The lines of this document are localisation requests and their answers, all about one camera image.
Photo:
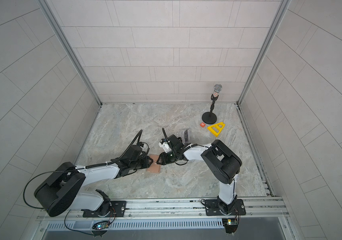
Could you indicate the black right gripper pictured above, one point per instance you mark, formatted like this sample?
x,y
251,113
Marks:
x,y
164,160

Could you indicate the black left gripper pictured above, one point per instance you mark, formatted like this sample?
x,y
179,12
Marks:
x,y
148,161

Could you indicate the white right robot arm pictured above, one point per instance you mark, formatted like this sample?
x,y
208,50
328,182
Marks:
x,y
221,160

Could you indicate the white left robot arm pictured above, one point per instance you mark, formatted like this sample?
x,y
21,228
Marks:
x,y
64,189

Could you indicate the black card in stand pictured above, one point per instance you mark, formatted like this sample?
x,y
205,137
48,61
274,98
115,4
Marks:
x,y
186,135

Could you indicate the clear acrylic card stand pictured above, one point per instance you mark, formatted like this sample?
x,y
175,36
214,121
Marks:
x,y
182,134

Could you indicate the black microphone stand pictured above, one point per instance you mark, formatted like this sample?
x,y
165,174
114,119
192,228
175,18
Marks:
x,y
210,118

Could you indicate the yellow triangle block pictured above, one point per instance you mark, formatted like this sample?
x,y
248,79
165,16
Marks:
x,y
216,129

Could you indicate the left green circuit board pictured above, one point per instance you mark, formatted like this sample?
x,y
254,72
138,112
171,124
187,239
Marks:
x,y
99,226

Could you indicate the white ventilation grille strip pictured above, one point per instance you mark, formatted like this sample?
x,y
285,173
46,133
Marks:
x,y
155,224

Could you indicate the right circuit board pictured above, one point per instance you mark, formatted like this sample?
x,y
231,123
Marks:
x,y
230,225

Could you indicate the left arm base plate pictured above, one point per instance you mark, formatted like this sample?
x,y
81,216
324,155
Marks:
x,y
111,209

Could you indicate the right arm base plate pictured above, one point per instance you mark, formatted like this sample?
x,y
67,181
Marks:
x,y
216,207

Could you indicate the aluminium mounting rail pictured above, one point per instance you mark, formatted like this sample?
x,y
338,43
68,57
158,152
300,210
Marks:
x,y
192,208

